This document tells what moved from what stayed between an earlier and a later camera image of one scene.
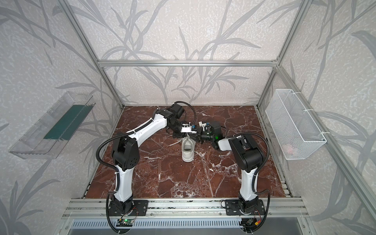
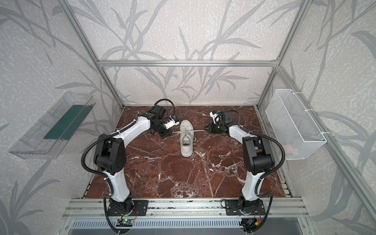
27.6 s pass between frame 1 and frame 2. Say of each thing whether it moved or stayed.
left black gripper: moved
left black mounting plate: stayed
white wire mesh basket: stayed
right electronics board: stayed
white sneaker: moved
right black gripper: moved
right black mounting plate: stayed
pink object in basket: stayed
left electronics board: stayed
